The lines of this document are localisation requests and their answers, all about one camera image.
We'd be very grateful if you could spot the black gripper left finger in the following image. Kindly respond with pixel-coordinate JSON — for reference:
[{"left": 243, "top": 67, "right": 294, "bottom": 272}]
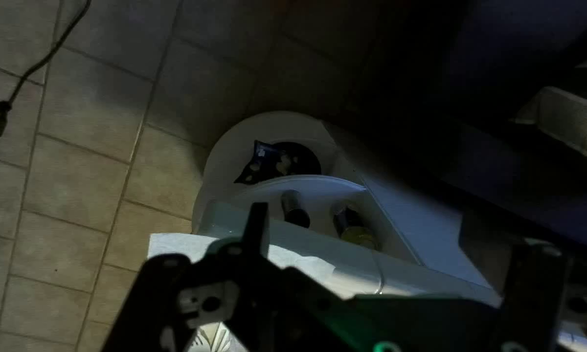
[{"left": 241, "top": 202, "right": 274, "bottom": 280}]

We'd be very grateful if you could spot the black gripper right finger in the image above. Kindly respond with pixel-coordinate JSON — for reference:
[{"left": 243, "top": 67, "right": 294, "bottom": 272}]
[{"left": 495, "top": 241, "right": 574, "bottom": 352}]

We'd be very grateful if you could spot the small dark bottle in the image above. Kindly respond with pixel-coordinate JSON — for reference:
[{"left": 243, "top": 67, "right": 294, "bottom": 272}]
[{"left": 280, "top": 190, "right": 313, "bottom": 231}]

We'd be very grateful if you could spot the black crumpled bag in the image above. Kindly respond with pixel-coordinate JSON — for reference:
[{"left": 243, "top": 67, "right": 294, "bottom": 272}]
[{"left": 233, "top": 137, "right": 323, "bottom": 186}]

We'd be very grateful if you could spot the small yellowish bottle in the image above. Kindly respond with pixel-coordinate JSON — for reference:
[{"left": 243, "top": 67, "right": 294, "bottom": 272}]
[{"left": 331, "top": 202, "right": 378, "bottom": 251}]

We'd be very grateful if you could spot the white round corner shelf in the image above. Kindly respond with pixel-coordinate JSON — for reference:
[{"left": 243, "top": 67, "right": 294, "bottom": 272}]
[{"left": 192, "top": 110, "right": 505, "bottom": 309}]

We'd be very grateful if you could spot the black floor cable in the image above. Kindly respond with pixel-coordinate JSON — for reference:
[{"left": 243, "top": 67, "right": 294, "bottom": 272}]
[{"left": 0, "top": 0, "right": 92, "bottom": 276}]

